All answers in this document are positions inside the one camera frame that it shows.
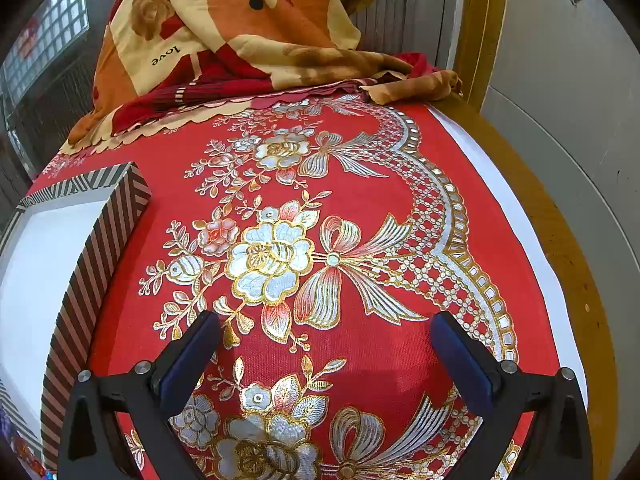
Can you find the red paper window decoration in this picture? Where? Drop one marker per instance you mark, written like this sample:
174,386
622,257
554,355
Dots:
27,37

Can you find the white table underlay cloth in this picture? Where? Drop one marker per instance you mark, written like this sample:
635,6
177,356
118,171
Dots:
500,170

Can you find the red embroidered floral tablecloth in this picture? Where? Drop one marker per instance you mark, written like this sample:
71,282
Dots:
380,360

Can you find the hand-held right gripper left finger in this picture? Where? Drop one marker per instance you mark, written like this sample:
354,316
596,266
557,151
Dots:
192,355

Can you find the wooden door frame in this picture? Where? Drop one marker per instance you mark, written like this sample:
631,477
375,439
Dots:
480,25

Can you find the striped cardboard box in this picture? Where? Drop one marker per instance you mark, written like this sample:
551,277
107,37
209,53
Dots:
90,270

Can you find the orange and red printed blanket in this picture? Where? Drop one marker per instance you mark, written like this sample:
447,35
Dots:
225,20

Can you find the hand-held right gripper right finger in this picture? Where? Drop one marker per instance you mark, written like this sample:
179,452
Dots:
462,355

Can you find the grey panelled door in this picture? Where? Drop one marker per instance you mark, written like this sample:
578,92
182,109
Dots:
410,10

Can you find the glass block window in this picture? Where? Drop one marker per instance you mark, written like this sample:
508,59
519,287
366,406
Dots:
60,10

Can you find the dark red scalloped cloth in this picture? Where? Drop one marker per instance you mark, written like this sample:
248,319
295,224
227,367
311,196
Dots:
165,100

